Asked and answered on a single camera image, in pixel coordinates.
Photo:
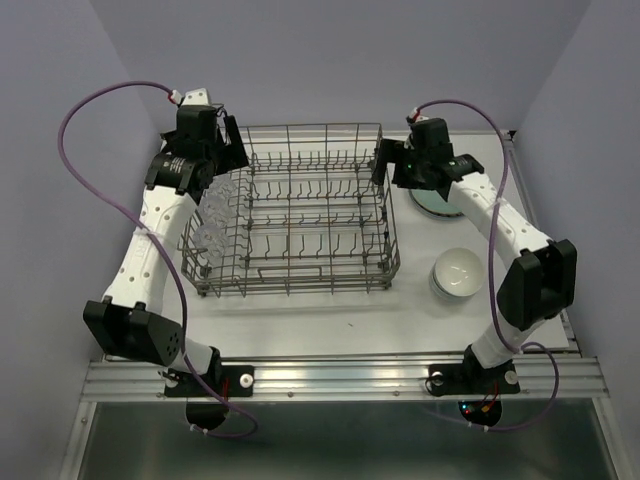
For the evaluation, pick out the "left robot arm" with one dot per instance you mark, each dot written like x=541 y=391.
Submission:
x=128 y=321

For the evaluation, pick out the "clear faceted glass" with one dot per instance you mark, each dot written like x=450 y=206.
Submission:
x=223 y=186
x=212 y=240
x=216 y=211

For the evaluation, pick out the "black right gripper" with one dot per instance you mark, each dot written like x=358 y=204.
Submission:
x=396 y=151

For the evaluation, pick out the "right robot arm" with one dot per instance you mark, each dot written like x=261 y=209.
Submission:
x=540 y=271

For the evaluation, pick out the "white blue striped plate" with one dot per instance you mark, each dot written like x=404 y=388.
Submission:
x=439 y=215

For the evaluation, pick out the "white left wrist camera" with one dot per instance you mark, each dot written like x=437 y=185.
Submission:
x=197 y=97

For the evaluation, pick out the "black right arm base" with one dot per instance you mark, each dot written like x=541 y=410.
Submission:
x=479 y=388

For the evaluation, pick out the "aluminium mounting rail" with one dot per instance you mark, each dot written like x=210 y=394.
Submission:
x=347 y=378

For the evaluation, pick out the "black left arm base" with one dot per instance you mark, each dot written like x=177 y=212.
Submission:
x=209 y=395

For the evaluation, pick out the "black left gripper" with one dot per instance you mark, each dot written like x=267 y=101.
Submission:
x=232 y=154

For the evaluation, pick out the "teal floral plate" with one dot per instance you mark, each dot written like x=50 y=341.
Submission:
x=431 y=200

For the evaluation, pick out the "grey wire dish rack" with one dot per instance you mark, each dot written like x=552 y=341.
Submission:
x=307 y=216

